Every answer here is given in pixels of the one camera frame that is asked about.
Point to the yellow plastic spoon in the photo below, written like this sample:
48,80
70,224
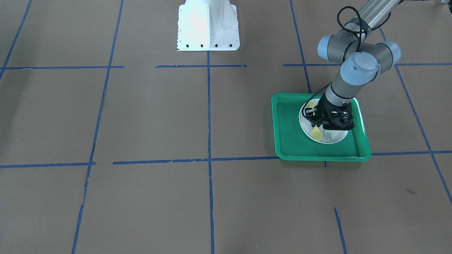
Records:
315,132

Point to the white round plate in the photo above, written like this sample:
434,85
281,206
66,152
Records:
337,135

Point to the pale green plastic fork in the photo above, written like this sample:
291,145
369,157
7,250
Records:
327,136

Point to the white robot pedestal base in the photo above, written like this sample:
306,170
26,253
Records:
207,25

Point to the green plastic tray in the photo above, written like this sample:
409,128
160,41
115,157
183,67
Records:
292,144

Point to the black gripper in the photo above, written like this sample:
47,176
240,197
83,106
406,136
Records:
323,105

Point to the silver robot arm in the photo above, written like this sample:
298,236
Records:
361,63

